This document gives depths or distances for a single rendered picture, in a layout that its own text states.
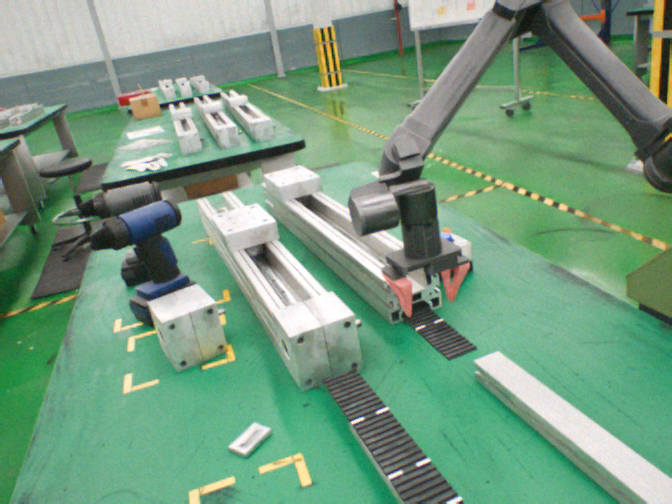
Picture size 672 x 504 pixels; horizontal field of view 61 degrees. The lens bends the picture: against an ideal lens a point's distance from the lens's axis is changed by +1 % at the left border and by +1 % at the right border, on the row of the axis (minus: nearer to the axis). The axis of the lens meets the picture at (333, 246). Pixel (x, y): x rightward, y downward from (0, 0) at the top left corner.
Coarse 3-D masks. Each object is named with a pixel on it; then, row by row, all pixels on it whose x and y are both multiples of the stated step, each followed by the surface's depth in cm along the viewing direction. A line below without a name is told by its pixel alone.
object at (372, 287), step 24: (264, 192) 162; (288, 216) 143; (312, 216) 128; (336, 216) 130; (312, 240) 129; (336, 240) 111; (360, 240) 119; (384, 240) 107; (336, 264) 115; (360, 264) 101; (384, 264) 104; (360, 288) 104; (384, 288) 95; (432, 288) 96; (384, 312) 96
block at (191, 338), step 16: (192, 288) 99; (160, 304) 95; (176, 304) 94; (192, 304) 93; (208, 304) 92; (160, 320) 89; (176, 320) 90; (192, 320) 91; (208, 320) 92; (160, 336) 97; (176, 336) 90; (192, 336) 92; (208, 336) 93; (224, 336) 95; (176, 352) 91; (192, 352) 92; (208, 352) 94; (224, 352) 95; (176, 368) 92
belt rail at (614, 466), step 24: (480, 360) 77; (504, 360) 76; (504, 384) 71; (528, 384) 71; (528, 408) 67; (552, 408) 66; (552, 432) 64; (576, 432) 62; (600, 432) 61; (576, 456) 61; (600, 456) 58; (624, 456) 58; (600, 480) 58; (624, 480) 55; (648, 480) 55
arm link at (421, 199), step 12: (420, 180) 83; (396, 192) 81; (408, 192) 81; (420, 192) 80; (432, 192) 81; (396, 204) 81; (408, 204) 81; (420, 204) 81; (432, 204) 82; (408, 216) 82; (420, 216) 82; (432, 216) 82
